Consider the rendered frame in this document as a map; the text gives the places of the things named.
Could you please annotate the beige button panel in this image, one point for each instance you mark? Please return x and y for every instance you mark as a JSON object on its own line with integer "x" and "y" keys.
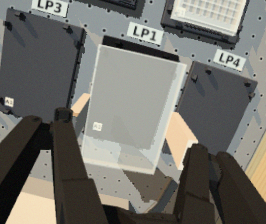
{"x": 35, "y": 204}

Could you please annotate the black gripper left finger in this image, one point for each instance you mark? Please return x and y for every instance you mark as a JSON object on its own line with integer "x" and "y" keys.
{"x": 75, "y": 195}

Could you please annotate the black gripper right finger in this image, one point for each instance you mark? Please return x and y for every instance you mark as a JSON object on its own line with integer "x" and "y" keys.
{"x": 236, "y": 198}

